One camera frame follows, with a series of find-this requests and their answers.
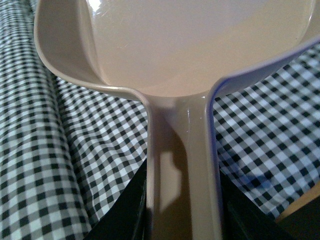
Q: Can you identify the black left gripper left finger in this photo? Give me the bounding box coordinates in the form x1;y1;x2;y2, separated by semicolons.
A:
86;161;147;240

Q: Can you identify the wooden nightstand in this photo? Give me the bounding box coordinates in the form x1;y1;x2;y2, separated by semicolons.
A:
275;183;320;240

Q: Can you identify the beige plastic dustpan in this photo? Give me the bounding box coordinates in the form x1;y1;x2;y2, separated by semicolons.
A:
34;0;320;240

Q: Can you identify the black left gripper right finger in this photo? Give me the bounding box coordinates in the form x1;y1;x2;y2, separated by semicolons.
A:
220;173;294;240

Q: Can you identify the black white checkered bedsheet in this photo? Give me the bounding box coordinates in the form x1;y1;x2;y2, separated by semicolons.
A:
0;0;320;240

